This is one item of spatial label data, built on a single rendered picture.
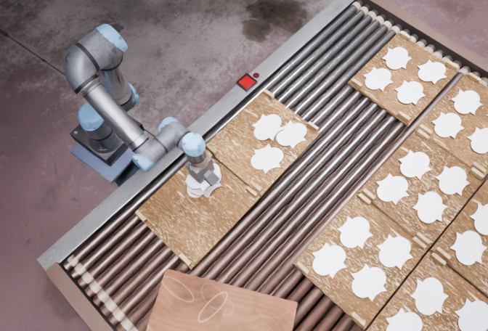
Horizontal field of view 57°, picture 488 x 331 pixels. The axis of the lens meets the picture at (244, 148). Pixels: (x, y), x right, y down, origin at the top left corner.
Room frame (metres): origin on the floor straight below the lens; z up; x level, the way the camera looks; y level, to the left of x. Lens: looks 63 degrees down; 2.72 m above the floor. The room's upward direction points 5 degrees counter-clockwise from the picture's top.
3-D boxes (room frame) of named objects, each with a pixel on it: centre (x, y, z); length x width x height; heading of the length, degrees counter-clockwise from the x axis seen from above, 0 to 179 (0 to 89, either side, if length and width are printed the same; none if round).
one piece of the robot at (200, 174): (0.72, 0.16, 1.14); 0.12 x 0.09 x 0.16; 43
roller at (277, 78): (1.09, 0.04, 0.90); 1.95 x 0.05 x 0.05; 132
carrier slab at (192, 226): (0.65, 0.22, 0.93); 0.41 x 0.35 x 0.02; 133
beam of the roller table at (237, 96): (1.14, 0.09, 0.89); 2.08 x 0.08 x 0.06; 132
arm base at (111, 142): (1.01, 0.63, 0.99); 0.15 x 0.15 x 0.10
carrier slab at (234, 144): (0.94, -0.09, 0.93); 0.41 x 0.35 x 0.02; 133
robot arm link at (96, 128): (1.02, 0.62, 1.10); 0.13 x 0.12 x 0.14; 133
